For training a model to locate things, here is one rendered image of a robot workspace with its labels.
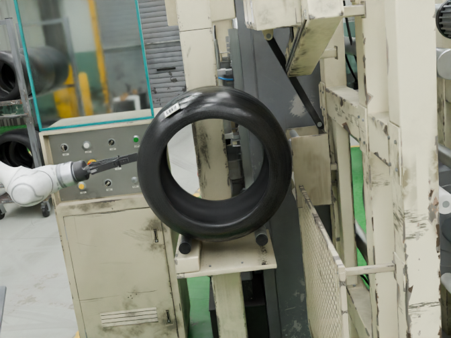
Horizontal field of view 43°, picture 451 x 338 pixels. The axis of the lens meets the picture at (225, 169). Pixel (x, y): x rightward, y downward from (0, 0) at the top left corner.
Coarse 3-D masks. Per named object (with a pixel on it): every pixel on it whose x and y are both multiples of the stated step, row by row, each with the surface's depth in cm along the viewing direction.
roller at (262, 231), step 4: (264, 224) 219; (260, 228) 211; (264, 228) 213; (256, 232) 209; (260, 232) 207; (264, 232) 208; (256, 236) 206; (260, 236) 205; (264, 236) 205; (256, 240) 205; (260, 240) 205; (264, 240) 205; (260, 244) 205; (264, 244) 205
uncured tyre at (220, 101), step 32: (192, 96) 196; (224, 96) 195; (160, 128) 195; (256, 128) 195; (160, 160) 200; (288, 160) 201; (160, 192) 200; (256, 192) 228; (192, 224) 203; (224, 224) 204; (256, 224) 205
